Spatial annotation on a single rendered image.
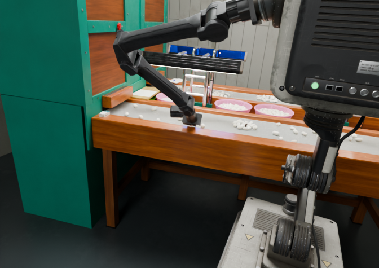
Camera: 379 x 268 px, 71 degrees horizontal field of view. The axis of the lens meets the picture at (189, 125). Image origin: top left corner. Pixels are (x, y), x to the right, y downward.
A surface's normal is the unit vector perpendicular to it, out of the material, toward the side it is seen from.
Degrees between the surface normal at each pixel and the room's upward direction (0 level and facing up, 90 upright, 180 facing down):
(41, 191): 90
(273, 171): 90
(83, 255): 0
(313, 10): 90
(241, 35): 90
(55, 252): 0
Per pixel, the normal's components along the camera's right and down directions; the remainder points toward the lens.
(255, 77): -0.39, 0.32
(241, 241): 0.07, -0.93
